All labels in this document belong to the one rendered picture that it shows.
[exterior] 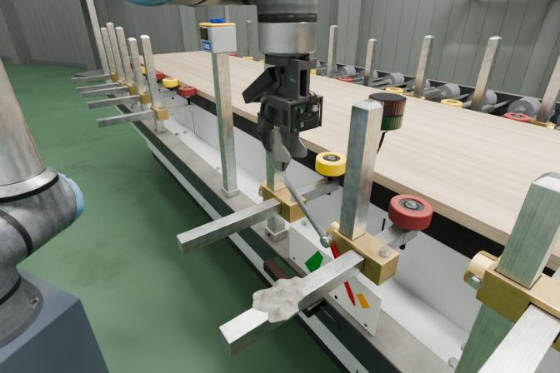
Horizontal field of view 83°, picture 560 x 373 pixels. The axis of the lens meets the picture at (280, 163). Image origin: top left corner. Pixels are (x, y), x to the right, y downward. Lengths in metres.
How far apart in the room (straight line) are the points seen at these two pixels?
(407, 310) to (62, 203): 0.89
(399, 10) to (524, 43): 1.57
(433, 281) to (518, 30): 4.47
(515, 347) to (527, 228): 0.12
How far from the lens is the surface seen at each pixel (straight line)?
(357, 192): 0.55
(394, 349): 0.69
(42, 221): 0.95
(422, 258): 0.83
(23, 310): 0.98
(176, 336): 1.59
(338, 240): 0.63
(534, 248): 0.45
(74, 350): 1.07
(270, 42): 0.49
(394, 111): 0.53
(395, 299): 0.88
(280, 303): 0.50
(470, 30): 5.03
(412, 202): 0.68
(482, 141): 1.11
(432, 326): 0.86
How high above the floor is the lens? 1.25
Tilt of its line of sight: 26 degrees down
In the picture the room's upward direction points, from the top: straight up
